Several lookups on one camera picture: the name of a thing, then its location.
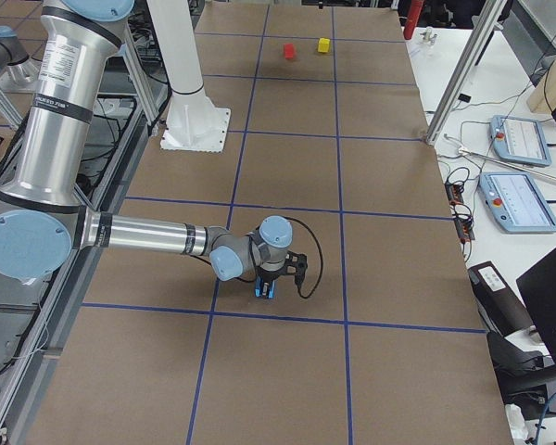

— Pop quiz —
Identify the red fire extinguisher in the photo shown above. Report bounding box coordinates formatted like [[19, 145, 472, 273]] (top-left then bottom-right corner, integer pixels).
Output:
[[403, 0, 423, 41]]

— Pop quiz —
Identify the black monitor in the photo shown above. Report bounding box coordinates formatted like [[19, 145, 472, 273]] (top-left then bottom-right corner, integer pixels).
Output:
[[517, 248, 556, 363]]

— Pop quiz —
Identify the near teach pendant tablet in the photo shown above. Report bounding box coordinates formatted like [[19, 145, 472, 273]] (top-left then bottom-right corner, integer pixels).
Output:
[[478, 172, 556, 234]]

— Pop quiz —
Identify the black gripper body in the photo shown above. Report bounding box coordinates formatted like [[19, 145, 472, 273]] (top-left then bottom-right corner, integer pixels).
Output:
[[256, 263, 287, 283]]

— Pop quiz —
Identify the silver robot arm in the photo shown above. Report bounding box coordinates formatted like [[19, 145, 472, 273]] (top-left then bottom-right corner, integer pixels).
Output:
[[0, 25, 41, 90], [0, 1, 307, 299]]

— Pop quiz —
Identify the black box with label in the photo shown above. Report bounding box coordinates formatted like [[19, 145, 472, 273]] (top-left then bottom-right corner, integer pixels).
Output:
[[468, 261, 534, 337]]

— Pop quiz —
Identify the wooden board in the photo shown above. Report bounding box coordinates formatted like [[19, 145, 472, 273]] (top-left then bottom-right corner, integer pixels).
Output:
[[527, 59, 556, 114]]

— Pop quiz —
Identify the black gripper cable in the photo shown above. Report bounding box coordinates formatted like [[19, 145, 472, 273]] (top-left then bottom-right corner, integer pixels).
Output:
[[284, 216, 324, 299]]

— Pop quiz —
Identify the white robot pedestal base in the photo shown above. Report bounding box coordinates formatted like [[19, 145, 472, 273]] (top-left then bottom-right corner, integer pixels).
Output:
[[147, 0, 231, 153]]

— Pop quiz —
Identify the aluminium frame post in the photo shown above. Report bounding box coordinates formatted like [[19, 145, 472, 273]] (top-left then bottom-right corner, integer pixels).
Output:
[[424, 0, 507, 146]]

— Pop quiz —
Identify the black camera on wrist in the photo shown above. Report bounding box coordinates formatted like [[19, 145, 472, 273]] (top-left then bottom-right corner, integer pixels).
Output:
[[285, 251, 308, 286]]

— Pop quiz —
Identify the red foam block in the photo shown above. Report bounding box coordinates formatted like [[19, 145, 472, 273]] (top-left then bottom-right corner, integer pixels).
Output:
[[283, 43, 297, 60]]

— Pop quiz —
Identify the yellow foam block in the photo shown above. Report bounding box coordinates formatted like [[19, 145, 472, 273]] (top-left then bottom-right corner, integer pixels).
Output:
[[317, 37, 331, 54]]

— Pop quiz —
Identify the black orange power strip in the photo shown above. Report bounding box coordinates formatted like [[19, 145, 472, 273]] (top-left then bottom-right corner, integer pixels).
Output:
[[445, 181, 474, 244]]

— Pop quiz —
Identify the far teach pendant tablet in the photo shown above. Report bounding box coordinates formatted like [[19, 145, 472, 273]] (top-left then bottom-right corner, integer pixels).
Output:
[[489, 115, 551, 167]]

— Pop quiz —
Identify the metal rod on desk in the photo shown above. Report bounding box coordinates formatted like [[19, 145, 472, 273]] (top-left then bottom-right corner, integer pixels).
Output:
[[443, 133, 556, 183]]

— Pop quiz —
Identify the blue foam block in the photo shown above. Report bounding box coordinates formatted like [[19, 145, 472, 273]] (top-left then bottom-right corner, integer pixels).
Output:
[[259, 278, 272, 299]]

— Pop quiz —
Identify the teach pendant tablet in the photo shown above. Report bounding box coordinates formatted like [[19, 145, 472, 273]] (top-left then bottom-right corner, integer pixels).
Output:
[[489, 115, 551, 167], [478, 172, 556, 234]]

